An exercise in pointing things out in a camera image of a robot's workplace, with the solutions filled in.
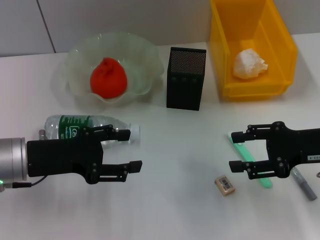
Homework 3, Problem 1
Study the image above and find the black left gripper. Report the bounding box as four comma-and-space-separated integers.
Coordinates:
25, 123, 144, 186

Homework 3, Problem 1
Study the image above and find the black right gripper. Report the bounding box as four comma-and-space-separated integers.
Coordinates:
228, 121, 320, 180

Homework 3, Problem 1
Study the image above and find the clear green-label water bottle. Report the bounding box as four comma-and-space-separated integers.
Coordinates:
44, 114, 141, 149

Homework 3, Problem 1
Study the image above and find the red soft ball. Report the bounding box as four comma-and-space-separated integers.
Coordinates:
90, 56, 129, 101

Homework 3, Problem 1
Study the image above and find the white paper ball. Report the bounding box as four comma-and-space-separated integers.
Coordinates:
232, 48, 269, 81

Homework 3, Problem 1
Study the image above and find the beige barcode eraser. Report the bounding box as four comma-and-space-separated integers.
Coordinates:
214, 175, 237, 197

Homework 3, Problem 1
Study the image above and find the grey marker pen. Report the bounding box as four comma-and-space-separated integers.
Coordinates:
291, 167, 319, 202

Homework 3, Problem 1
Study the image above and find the green glass fruit bowl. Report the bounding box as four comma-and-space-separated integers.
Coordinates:
63, 30, 166, 109

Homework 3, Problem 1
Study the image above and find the black mesh pen holder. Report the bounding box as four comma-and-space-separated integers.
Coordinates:
165, 46, 208, 112

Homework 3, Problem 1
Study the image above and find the yellow plastic bin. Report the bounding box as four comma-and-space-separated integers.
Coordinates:
209, 0, 299, 102

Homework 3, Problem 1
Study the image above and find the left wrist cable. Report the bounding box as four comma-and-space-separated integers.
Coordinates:
0, 174, 48, 194

